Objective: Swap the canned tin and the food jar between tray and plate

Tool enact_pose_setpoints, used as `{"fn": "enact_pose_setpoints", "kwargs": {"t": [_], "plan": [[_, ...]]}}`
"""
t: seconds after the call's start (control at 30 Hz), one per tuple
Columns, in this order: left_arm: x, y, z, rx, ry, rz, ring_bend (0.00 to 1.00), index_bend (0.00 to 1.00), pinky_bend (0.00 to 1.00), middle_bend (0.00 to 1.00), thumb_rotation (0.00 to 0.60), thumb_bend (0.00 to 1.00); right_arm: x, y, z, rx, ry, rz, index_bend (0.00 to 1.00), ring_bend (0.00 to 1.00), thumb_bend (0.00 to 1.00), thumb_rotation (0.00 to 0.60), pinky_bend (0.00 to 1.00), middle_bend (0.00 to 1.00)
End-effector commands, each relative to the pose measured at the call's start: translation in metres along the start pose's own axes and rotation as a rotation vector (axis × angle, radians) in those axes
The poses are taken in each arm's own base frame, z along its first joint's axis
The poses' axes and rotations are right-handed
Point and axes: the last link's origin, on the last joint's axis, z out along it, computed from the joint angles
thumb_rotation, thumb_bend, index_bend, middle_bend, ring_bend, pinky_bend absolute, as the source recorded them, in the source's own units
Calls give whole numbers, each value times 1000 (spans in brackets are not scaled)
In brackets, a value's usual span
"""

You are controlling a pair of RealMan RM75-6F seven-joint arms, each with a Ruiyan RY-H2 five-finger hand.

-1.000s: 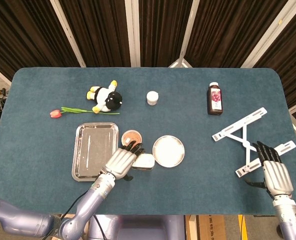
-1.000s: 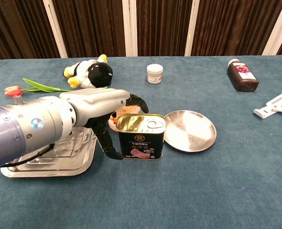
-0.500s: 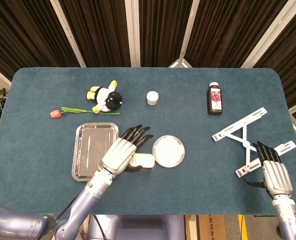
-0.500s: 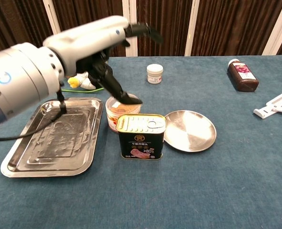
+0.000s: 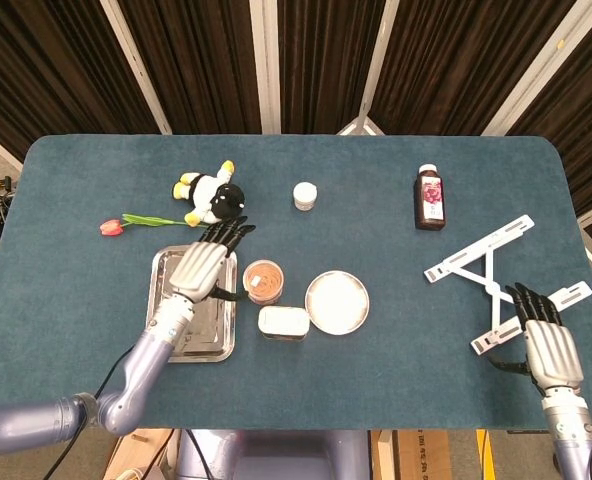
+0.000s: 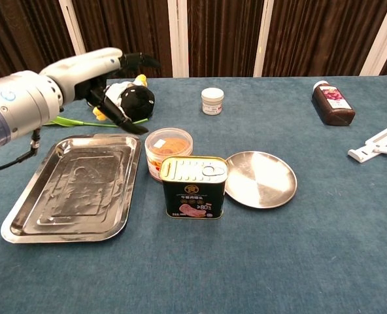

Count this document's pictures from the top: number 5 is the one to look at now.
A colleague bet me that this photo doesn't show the dark brown curtain panel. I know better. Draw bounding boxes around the dark brown curtain panel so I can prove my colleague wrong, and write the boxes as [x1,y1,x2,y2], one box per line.
[505,0,592,216]
[118,0,265,135]
[0,0,160,162]
[278,0,388,135]
[370,0,577,136]

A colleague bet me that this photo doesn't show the dark juice bottle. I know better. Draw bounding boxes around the dark juice bottle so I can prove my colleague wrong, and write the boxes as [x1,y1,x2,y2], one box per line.
[414,164,447,231]

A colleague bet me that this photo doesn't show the small white lidded jar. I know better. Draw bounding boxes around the small white lidded jar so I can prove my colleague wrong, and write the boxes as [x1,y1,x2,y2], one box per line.
[292,182,319,212]

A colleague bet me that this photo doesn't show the white folding laptop stand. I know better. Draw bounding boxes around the white folding laptop stand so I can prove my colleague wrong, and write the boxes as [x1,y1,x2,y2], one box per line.
[423,214,592,357]

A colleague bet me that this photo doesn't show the clear plastic rubber band jar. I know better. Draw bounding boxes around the clear plastic rubber band jar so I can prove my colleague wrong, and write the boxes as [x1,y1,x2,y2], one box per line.
[242,259,286,306]

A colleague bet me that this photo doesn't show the white rectangular box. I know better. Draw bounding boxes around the white rectangular box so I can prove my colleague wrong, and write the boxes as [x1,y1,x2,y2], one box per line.
[257,304,311,344]

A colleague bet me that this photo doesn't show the teal felt table cover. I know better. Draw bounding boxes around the teal felt table cover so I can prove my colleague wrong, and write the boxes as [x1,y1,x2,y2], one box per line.
[0,133,592,431]

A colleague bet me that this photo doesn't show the lavender robot torso base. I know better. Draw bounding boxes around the lavender robot torso base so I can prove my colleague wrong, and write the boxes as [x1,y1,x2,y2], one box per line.
[175,428,372,480]

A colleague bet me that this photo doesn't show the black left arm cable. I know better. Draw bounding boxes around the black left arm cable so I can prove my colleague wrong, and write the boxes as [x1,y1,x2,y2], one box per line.
[43,344,133,480]

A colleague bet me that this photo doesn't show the brown cardboard box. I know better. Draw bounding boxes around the brown cardboard box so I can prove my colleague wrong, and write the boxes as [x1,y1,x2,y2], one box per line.
[394,429,452,480]

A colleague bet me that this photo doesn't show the round stainless steel plate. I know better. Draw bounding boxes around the round stainless steel plate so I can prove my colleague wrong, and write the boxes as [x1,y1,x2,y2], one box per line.
[304,269,370,336]

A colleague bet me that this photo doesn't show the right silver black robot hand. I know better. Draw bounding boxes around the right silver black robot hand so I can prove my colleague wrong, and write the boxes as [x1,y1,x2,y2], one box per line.
[485,282,586,399]

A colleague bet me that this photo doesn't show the white frame post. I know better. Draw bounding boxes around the white frame post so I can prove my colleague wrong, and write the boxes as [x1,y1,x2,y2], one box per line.
[480,0,592,137]
[249,0,282,135]
[99,0,173,135]
[335,0,402,137]

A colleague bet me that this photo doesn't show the black white penguin plush toy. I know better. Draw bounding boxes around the black white penguin plush toy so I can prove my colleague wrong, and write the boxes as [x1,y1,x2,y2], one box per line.
[171,159,247,228]

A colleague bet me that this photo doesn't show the rectangular stainless steel tray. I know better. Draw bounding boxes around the rectangular stainless steel tray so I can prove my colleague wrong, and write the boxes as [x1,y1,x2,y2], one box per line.
[146,244,239,365]

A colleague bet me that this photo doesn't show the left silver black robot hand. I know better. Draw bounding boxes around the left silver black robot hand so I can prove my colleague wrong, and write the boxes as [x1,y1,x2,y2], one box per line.
[168,215,257,304]

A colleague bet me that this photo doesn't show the artificial red tulip flower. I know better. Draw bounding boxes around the artificial red tulip flower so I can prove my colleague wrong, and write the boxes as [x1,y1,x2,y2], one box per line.
[99,213,212,238]

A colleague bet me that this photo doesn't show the light wooden board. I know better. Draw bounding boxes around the light wooden board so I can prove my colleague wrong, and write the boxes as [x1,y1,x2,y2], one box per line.
[103,428,178,480]

